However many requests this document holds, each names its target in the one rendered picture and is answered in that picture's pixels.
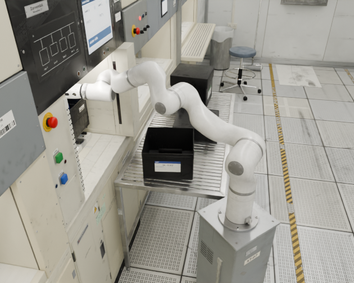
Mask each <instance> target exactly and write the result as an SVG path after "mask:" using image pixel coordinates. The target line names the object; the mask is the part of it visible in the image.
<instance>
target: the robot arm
mask: <svg viewBox="0 0 354 283"><path fill-rule="evenodd" d="M144 84H148V87H149V92H150V96H151V103H152V106H153V108H154V109H155V111H156V112H157V113H159V114H160V115H163V116H169V115H172V114H173V113H175V112H176V111H177V110H179V109H180V108H184V109H186V111H187V112H188V115H189V119H190V123H191V124H192V126H193V127H194V128H195V129H196V130H198V131H199V132H200V133H201V134H203V135H204V136H205V137H207V138H209V139H211V140H213V141H215V142H220V143H226V144H229V145H231V146H233V148H232V149H231V151H230V152H229V153H228V155H227V157H226V160H225V171H226V173H227V174H228V175H229V187H228V197H227V203H225V204H224V205H222V206H221V207H220V209H219V212H218V218H219V221H220V222H221V223H222V225H224V226H225V227H226V228H228V229H229V230H233V231H237V232H245V231H249V230H252V229H254V228H255V227H256V226H257V224H258V214H257V212H256V210H255V209H254V208H253V202H254V198H255V192H256V185H257V179H256V176H255V174H254V171H255V168H256V166H257V165H258V163H259V162H260V160H261V158H262V157H263V156H264V154H265V151H266V144H265V141H264V140H263V138H262V137H260V136H259V135H258V134H256V133H254V132H253V131H250V130H247V129H244V128H242V127H238V126H235V125H232V124H229V123H227V122H225V121H224V120H222V119H221V118H219V117H218V116H216V115H215V114H214V113H213V112H211V111H210V110H209V109H208V108H207V107H206V106H205V105H204V104H203V102H202V101H201V98H200V96H199V94H198V92H197V90H196V89H195V88H194V87H193V86H192V85H190V84H188V83H185V82H181V83H177V84H175V85H173V86H172V87H170V88H168V89H166V74H165V71H164V69H163V68H162V67H161V66H160V65H159V64H158V63H156V62H154V61H145V62H142V63H140V64H138V65H136V66H134V67H132V68H130V69H128V70H126V71H124V72H122V73H119V72H117V71H116V70H114V69H108V70H105V71H103V72H101V73H100V74H99V75H98V77H97V80H96V83H94V84H87V83H84V84H75V85H74V86H73V87H72V88H71V89H69V90H68V91H67V92H66V93H65V97H66V98H67V99H79V98H82V99H84V100H91V101H103V102H113V101H114V100H115V97H116V93H124V92H127V91H129V90H132V89H134V88H137V87H139V86H141V85H144Z"/></svg>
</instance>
